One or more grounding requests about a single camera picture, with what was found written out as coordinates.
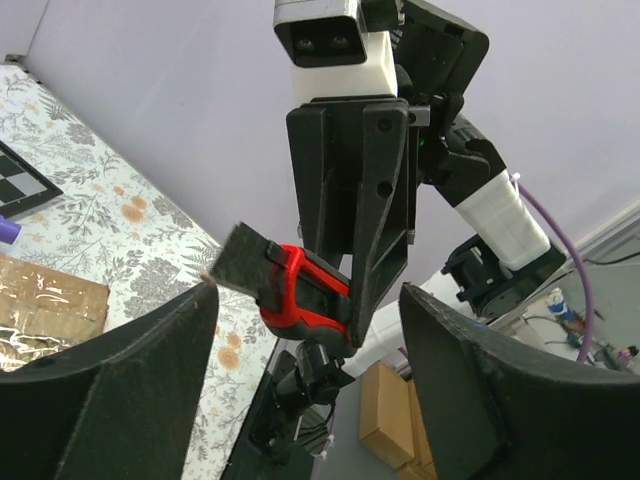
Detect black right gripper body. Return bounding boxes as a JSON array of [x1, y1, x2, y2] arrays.
[[390, 1, 505, 244]]

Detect red black utility knife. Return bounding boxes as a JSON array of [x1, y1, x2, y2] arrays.
[[210, 222, 357, 358]]

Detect purple toy microphone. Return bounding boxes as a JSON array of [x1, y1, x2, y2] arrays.
[[0, 216, 21, 245]]

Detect brown cardboard express box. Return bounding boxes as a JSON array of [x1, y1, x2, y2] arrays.
[[1, 254, 110, 372]]

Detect black white chessboard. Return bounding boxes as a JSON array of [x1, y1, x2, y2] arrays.
[[0, 142, 63, 218]]

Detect brown cardboard boxes on floor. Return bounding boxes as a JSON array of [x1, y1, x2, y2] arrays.
[[359, 362, 438, 479]]

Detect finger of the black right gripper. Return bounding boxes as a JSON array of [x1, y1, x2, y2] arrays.
[[285, 97, 371, 274], [350, 99, 408, 349]]

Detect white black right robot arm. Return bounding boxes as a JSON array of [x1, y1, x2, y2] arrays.
[[260, 1, 565, 404]]

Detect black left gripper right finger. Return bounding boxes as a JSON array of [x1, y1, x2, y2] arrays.
[[399, 284, 639, 479]]

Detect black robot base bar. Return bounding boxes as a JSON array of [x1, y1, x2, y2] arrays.
[[227, 349, 351, 480]]

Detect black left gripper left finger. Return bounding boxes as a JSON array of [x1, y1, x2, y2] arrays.
[[1, 283, 219, 479]]

